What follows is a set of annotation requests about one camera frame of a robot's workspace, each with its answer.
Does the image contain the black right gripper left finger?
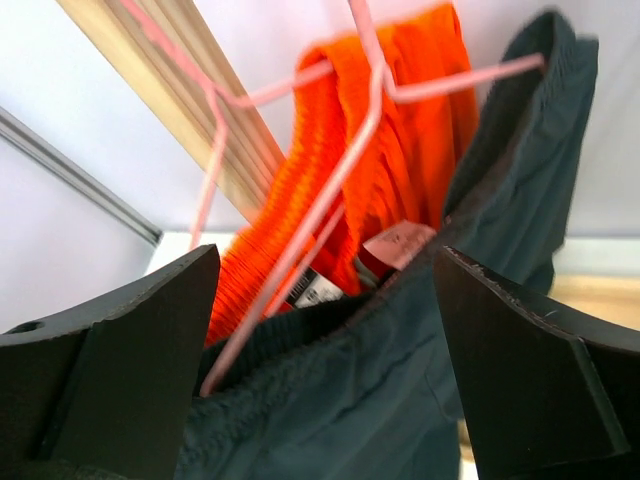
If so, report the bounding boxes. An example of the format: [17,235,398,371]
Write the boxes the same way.
[1,245,220,479]

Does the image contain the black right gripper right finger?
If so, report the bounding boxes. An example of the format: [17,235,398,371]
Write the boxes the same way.
[433,247,639,479]

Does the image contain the pink hanger of grey shorts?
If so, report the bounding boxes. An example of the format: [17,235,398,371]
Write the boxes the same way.
[200,1,544,397]

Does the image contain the dark grey shorts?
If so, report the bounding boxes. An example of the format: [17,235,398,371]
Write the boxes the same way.
[175,9,598,479]

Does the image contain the orange shorts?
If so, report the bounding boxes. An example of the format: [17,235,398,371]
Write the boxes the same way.
[206,3,478,343]

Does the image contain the pink hanger of orange shorts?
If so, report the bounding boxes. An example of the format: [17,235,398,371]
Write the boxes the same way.
[122,1,333,230]

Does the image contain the wooden clothes rack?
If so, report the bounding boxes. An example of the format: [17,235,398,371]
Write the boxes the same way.
[54,0,640,461]

